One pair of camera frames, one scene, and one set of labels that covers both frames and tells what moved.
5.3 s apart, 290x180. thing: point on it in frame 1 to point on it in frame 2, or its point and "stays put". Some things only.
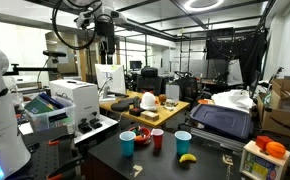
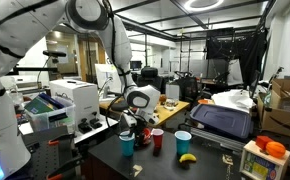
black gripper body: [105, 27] to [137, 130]
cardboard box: [286, 114] stays put
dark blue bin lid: [222, 120] stays put
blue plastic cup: [127, 143] stays put
